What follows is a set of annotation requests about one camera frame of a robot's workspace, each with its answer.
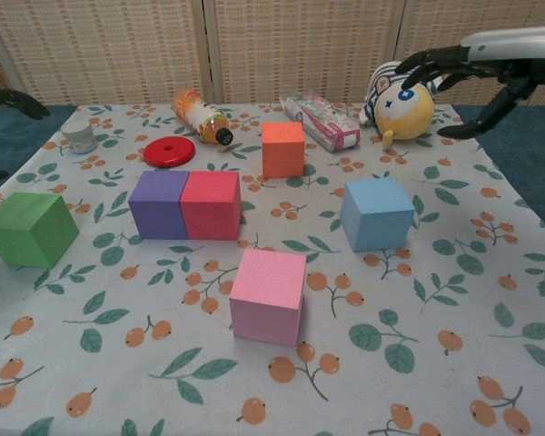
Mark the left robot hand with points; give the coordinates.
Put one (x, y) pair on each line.
(13, 97)

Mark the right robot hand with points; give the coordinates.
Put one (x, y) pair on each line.
(518, 43)

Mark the small white jar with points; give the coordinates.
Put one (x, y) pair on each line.
(79, 138)

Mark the floral tablecloth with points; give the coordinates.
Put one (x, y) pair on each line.
(390, 295)

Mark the red plastic disc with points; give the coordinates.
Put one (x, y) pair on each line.
(170, 156)

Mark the yellow plush toy striped hat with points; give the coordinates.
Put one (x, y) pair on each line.
(404, 115)

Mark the green foam cube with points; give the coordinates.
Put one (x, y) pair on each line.
(27, 231)

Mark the orange foam cube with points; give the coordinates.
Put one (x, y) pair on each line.
(281, 152)

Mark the woven folding screen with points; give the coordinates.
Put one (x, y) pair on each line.
(300, 45)

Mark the pink toothbrush package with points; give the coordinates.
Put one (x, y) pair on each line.
(322, 120)

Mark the red foam cube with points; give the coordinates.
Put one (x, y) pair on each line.
(211, 211)

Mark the blue foam cube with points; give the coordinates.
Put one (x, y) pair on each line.
(377, 218)

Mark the orange drink bottle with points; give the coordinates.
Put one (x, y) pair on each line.
(202, 118)

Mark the purple foam cube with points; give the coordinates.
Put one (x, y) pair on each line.
(156, 209)

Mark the pink foam cube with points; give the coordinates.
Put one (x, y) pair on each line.
(268, 300)

